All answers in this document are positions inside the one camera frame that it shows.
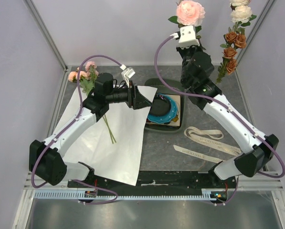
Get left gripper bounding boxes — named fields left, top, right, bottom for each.
left=106, top=80, right=153, bottom=110

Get orange flower stem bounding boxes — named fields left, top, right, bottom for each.
left=216, top=28, right=247, bottom=83

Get white wrapping paper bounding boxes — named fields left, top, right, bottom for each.
left=59, top=85, right=159, bottom=187

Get pink flower stems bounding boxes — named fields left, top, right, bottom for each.
left=68, top=61, right=117, bottom=144

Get white flower stem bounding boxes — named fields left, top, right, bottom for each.
left=220, top=0, right=257, bottom=49

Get cream ribbon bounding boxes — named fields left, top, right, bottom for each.
left=173, top=126, right=242, bottom=164

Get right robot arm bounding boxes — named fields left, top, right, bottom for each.
left=176, top=46, right=279, bottom=188

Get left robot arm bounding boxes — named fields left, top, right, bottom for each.
left=29, top=73, right=152, bottom=187

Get dark green tray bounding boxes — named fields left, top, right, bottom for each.
left=143, top=78, right=186, bottom=134

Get blue plate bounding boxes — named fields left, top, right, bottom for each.
left=147, top=94, right=178, bottom=124

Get wooden puzzle board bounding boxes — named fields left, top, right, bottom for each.
left=146, top=94, right=182, bottom=127

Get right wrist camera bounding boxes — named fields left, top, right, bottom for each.
left=173, top=25, right=199, bottom=47

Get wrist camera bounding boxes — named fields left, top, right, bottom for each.
left=120, top=64, right=135, bottom=87
left=173, top=25, right=199, bottom=47

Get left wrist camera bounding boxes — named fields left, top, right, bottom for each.
left=120, top=64, right=135, bottom=87

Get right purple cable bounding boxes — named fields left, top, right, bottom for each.
left=154, top=35, right=285, bottom=207

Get purple cable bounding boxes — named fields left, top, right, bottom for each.
left=154, top=35, right=285, bottom=207
left=31, top=55, right=124, bottom=205

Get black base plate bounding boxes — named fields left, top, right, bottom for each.
left=67, top=169, right=237, bottom=197

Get grey cable duct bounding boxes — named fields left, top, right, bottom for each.
left=33, top=190, right=223, bottom=201

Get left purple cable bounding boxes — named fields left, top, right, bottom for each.
left=31, top=55, right=124, bottom=205

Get left aluminium frame post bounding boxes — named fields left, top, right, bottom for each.
left=23, top=0, right=68, bottom=72

